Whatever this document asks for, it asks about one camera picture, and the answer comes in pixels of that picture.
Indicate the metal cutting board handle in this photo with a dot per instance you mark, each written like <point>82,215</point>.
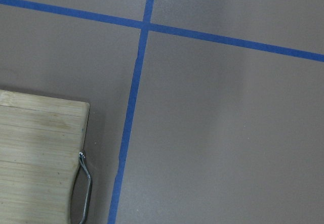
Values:
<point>81,191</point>

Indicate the wooden cutting board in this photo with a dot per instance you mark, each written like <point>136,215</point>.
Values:
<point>41,142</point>

